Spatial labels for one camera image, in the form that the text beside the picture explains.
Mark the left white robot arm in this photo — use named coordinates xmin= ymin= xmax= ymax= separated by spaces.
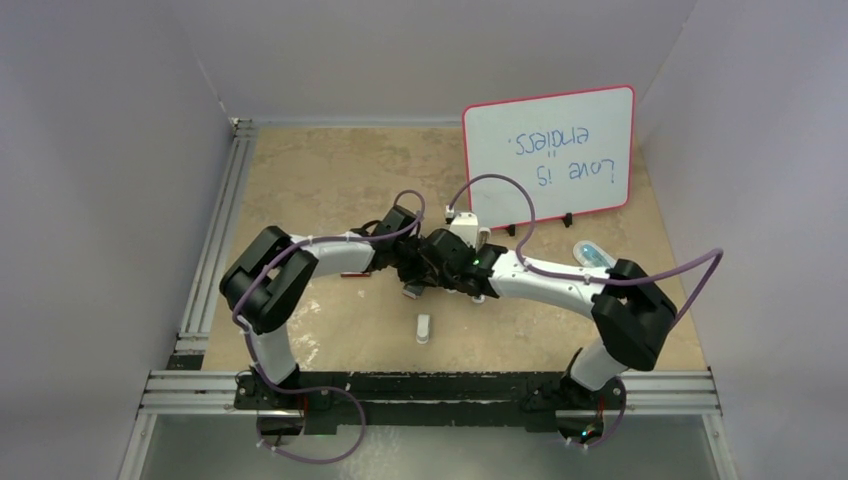
xmin=219 ymin=205 xmax=423 ymax=409

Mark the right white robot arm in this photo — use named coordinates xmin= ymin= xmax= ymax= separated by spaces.
xmin=420 ymin=229 xmax=678 ymax=407

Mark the blue patterned oval case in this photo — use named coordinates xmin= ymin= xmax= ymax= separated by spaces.
xmin=572 ymin=240 xmax=616 ymax=268

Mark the red-framed whiteboard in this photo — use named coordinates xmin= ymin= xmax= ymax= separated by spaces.
xmin=462 ymin=85 xmax=635 ymax=229

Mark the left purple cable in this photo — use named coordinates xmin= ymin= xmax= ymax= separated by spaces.
xmin=231 ymin=190 xmax=427 ymax=392

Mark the purple cable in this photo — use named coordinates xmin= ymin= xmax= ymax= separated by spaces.
xmin=445 ymin=173 xmax=725 ymax=452
xmin=231 ymin=190 xmax=427 ymax=392

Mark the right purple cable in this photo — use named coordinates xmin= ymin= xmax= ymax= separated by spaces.
xmin=445 ymin=173 xmax=725 ymax=452

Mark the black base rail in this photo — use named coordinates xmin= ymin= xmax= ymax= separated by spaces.
xmin=234 ymin=371 xmax=626 ymax=439

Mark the aluminium frame rail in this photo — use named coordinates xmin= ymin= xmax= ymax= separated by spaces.
xmin=175 ymin=118 xmax=260 ymax=355

